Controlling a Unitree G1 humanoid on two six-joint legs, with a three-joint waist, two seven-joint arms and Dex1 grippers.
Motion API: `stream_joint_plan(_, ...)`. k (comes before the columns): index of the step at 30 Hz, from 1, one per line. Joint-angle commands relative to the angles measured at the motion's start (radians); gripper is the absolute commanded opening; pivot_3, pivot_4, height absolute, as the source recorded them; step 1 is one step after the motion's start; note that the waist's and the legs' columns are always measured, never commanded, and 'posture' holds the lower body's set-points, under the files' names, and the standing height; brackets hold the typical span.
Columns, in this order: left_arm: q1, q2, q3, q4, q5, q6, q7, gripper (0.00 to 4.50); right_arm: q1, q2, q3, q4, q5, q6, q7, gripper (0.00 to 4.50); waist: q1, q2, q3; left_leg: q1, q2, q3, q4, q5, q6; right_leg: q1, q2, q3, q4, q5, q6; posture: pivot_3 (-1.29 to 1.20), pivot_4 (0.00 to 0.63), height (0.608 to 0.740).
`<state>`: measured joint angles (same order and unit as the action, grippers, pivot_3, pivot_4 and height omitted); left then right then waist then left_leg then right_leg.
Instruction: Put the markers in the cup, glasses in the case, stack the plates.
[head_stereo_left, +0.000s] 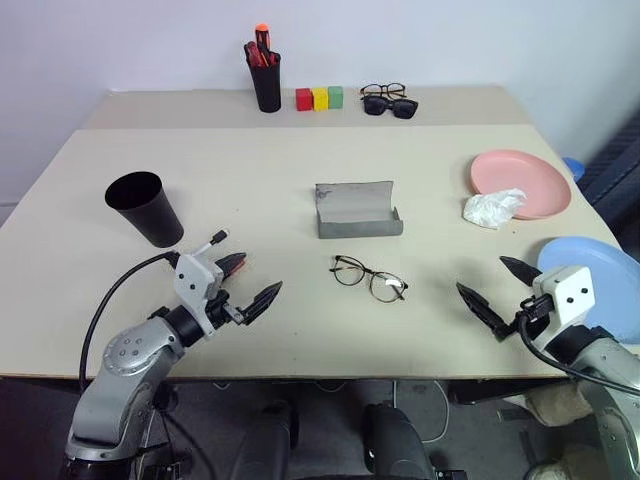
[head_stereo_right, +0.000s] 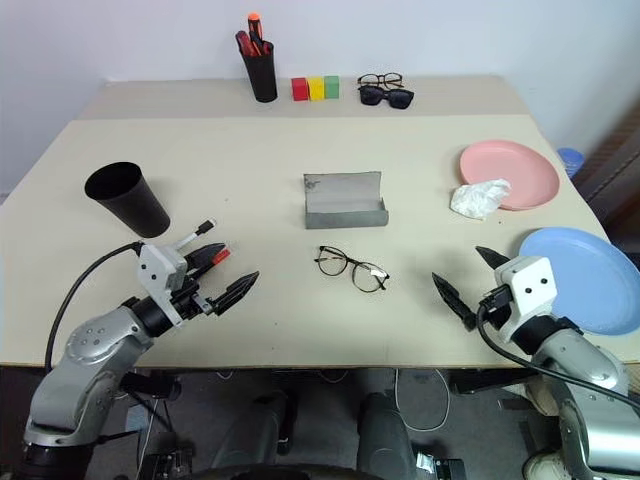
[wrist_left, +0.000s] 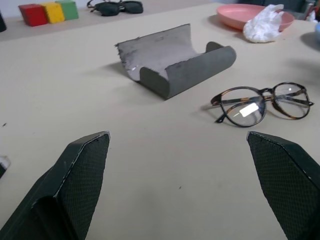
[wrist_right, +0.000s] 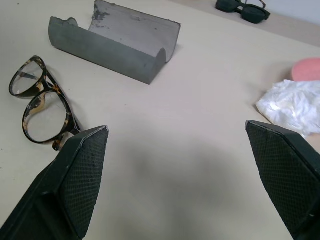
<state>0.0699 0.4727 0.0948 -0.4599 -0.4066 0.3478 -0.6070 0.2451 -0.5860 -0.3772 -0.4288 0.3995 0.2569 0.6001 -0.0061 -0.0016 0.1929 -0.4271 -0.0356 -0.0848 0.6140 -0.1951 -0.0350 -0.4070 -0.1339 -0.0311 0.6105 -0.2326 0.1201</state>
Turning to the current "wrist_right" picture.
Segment crumpled white tissue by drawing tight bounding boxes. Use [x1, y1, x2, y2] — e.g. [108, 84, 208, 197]
[255, 79, 320, 138]

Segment pink round plate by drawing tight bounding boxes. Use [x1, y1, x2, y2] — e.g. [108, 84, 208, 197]
[291, 57, 320, 83]

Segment grey open glasses case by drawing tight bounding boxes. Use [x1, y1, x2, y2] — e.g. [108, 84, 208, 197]
[48, 0, 182, 86]

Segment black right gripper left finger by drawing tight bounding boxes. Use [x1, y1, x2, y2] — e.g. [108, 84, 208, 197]
[0, 125, 110, 240]

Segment black sunglasses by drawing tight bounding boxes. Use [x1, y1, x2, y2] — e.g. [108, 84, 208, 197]
[215, 0, 271, 25]

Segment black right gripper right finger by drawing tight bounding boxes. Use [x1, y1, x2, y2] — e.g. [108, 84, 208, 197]
[245, 120, 320, 240]

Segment tortoiseshell round eyeglasses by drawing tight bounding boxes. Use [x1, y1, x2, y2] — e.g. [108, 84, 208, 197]
[9, 55, 82, 152]

